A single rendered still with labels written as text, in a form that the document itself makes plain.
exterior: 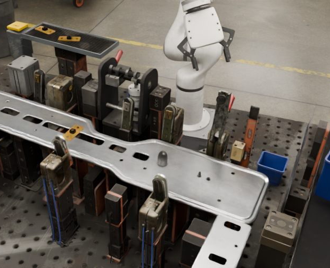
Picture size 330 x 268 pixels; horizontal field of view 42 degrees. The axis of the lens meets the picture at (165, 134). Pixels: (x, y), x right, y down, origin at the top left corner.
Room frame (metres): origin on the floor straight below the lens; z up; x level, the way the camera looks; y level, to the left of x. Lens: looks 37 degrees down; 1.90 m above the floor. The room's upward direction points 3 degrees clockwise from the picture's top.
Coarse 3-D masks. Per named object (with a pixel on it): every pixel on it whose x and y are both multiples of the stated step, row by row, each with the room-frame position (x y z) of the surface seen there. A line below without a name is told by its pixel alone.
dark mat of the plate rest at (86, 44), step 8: (32, 32) 1.60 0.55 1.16; (40, 32) 1.61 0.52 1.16; (56, 32) 1.61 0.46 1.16; (64, 32) 1.62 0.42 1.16; (72, 32) 1.62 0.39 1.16; (56, 40) 1.54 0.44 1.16; (80, 40) 1.55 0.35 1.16; (88, 40) 1.56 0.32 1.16; (96, 40) 1.56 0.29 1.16; (104, 40) 1.56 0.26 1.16; (80, 48) 1.48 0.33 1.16; (88, 48) 1.49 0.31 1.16; (96, 48) 1.49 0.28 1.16; (104, 48) 1.49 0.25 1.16
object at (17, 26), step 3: (12, 24) 1.67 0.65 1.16; (15, 24) 1.67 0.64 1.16; (18, 24) 1.67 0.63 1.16; (21, 24) 1.67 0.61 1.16; (24, 24) 1.68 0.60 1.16; (27, 24) 1.68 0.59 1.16; (9, 27) 1.65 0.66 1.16; (12, 27) 1.64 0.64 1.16; (15, 27) 1.65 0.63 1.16; (18, 27) 1.65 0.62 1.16; (21, 27) 1.65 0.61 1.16; (24, 27) 1.67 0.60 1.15; (15, 30) 1.64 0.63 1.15; (18, 30) 1.63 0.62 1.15
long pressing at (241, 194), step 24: (0, 96) 1.37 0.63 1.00; (0, 120) 1.22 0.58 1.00; (24, 120) 1.22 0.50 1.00; (48, 120) 1.23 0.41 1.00; (72, 120) 1.24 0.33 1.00; (48, 144) 1.10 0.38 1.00; (72, 144) 1.10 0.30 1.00; (120, 144) 1.12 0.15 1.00; (144, 144) 1.12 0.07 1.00; (168, 144) 1.12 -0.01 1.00; (120, 168) 1.00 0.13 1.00; (168, 168) 1.01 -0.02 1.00; (192, 168) 1.01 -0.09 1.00; (216, 168) 1.02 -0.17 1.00; (240, 168) 1.02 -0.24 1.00; (168, 192) 0.91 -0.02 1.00; (192, 192) 0.91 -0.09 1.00; (216, 192) 0.91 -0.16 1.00; (240, 192) 0.92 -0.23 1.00; (264, 192) 0.92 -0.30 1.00; (240, 216) 0.82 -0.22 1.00
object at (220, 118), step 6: (222, 90) 1.14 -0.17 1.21; (222, 96) 1.10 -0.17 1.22; (228, 96) 1.11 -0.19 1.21; (222, 102) 1.09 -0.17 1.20; (228, 102) 1.11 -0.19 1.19; (216, 108) 1.12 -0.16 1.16; (222, 108) 1.12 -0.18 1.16; (216, 114) 1.11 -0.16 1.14; (222, 114) 1.12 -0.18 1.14; (216, 120) 1.12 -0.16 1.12; (222, 120) 1.10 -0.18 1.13; (216, 126) 1.12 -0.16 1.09; (222, 126) 1.10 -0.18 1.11; (222, 132) 1.10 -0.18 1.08; (210, 138) 1.10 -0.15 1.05
